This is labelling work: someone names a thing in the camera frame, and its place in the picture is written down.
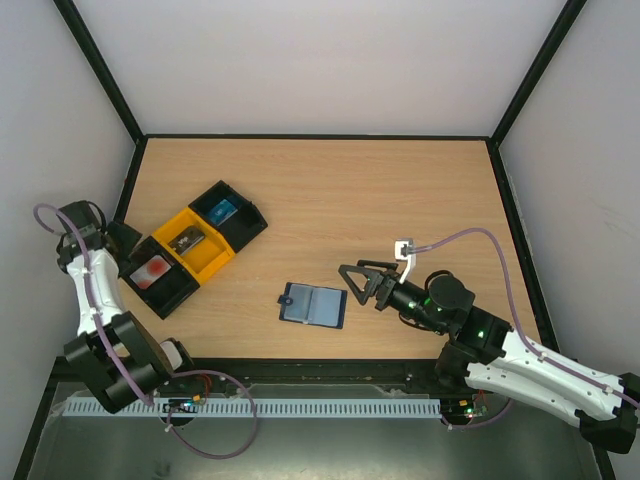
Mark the black bin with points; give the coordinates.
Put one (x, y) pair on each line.
(169, 292)
(236, 218)

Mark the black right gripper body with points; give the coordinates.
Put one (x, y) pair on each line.
(381, 287)

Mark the blue leather card holder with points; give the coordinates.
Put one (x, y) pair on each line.
(313, 305)

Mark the black bin far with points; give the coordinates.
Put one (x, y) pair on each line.
(236, 218)

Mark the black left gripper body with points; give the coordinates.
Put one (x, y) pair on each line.
(127, 240)

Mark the black front mounting rail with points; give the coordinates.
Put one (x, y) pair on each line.
(320, 372)

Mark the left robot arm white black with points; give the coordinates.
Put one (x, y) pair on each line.
(114, 355)

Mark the black VIP card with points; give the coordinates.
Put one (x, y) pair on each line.
(186, 240)

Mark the blue credit card in bin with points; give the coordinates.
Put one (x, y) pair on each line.
(221, 212)

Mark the black aluminium frame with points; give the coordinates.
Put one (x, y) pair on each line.
(561, 27)

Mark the yellow bin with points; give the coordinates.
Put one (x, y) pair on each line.
(206, 258)

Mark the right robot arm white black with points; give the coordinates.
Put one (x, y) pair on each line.
(485, 352)

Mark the white red card in bin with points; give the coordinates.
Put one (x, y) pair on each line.
(151, 271)

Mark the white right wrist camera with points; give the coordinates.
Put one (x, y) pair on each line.
(404, 251)

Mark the black bin near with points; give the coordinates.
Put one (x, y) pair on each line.
(169, 292)

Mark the light blue slotted cable duct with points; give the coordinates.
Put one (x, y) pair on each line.
(287, 408)

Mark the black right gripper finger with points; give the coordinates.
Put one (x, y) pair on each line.
(372, 277)
(378, 266)

